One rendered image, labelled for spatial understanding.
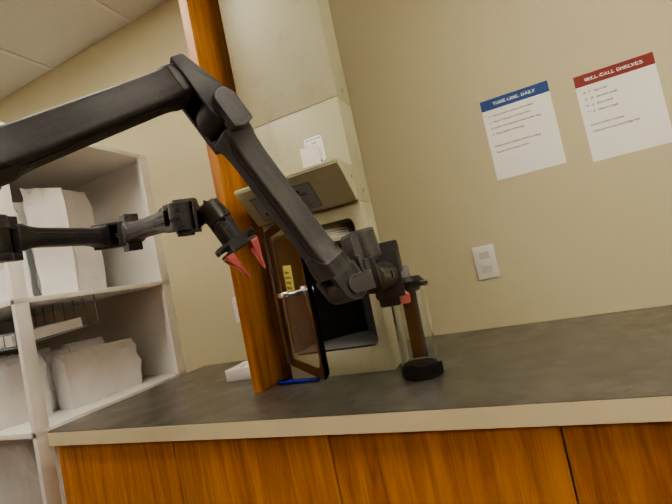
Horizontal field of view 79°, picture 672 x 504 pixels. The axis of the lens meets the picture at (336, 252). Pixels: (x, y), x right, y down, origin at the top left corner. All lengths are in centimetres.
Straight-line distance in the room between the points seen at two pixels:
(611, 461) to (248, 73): 129
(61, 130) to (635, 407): 94
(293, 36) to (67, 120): 81
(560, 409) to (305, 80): 101
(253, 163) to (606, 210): 113
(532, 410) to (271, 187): 59
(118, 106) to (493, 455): 86
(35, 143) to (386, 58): 128
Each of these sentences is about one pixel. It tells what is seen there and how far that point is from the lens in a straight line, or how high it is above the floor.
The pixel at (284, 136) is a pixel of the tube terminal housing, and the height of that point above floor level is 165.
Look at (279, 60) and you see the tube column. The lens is 134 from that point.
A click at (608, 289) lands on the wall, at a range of 153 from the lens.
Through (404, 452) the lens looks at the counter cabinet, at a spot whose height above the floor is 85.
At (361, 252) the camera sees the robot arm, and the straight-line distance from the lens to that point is 78.
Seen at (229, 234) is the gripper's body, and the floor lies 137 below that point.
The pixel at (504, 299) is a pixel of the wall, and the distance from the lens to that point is 151.
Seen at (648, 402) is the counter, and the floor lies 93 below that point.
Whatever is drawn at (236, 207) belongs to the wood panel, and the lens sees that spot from 127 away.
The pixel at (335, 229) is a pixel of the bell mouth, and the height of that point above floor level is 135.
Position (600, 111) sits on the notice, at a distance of 157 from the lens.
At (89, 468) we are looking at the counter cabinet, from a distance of 151.
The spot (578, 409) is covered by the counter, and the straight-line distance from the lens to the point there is 82.
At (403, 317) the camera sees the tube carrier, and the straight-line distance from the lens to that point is 99.
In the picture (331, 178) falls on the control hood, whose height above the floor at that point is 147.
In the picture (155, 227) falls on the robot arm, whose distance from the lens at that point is 112.
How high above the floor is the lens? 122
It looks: 3 degrees up
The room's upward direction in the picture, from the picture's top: 12 degrees counter-clockwise
